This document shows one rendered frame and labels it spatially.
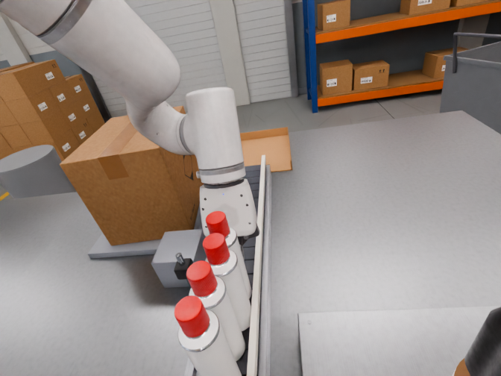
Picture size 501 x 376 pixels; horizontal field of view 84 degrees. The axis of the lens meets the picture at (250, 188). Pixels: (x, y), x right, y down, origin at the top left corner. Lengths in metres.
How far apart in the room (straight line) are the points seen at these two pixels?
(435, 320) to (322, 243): 0.28
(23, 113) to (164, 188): 3.31
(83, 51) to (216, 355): 0.37
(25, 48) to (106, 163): 5.06
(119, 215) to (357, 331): 0.60
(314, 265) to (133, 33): 0.56
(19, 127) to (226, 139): 3.69
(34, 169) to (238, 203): 2.29
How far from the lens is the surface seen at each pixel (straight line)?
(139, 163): 0.69
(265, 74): 4.47
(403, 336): 0.56
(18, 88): 3.84
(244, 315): 0.52
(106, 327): 0.74
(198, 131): 0.48
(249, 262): 0.64
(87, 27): 0.35
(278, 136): 1.27
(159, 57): 0.38
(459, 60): 2.47
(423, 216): 0.84
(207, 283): 0.38
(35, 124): 3.93
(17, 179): 2.72
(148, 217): 0.78
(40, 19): 0.35
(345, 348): 0.53
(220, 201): 0.50
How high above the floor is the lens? 1.36
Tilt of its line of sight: 34 degrees down
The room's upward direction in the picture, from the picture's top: 12 degrees counter-clockwise
